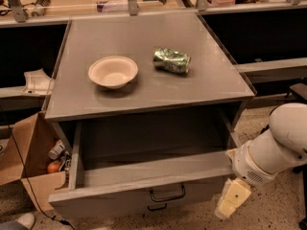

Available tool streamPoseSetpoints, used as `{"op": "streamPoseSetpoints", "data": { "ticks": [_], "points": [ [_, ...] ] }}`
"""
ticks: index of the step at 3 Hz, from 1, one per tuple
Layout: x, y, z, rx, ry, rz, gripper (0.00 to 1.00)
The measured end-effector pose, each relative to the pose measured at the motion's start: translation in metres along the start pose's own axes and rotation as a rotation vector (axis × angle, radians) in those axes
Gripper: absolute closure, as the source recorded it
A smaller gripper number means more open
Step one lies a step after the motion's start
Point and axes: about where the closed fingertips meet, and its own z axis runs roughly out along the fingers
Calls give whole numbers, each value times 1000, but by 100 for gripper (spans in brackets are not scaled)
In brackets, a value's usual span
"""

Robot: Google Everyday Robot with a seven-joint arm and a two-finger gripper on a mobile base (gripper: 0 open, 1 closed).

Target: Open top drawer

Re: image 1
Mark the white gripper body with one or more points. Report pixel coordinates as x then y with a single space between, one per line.
247 167

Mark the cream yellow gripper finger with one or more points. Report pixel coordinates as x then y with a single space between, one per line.
234 194

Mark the grey top drawer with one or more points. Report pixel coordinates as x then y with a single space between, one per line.
142 162

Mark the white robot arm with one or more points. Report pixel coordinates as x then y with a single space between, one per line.
257 162

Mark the grey drawer cabinet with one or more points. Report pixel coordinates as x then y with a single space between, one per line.
212 80

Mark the black office chair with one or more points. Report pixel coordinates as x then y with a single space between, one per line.
285 137

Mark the crushed green can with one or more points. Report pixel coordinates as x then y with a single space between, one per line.
171 60

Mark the beige paper bowl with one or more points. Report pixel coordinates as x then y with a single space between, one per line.
113 72

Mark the white plastic bottle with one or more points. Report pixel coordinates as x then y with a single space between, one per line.
56 151

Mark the orange fruit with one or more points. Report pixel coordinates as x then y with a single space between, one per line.
53 167

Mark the white shoe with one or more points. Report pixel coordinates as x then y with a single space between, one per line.
27 221

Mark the brown cardboard box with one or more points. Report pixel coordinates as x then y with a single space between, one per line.
26 159

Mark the white curved plastic part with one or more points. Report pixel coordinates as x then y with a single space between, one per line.
38 83

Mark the handheld tool on desk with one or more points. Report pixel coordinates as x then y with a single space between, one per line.
40 7

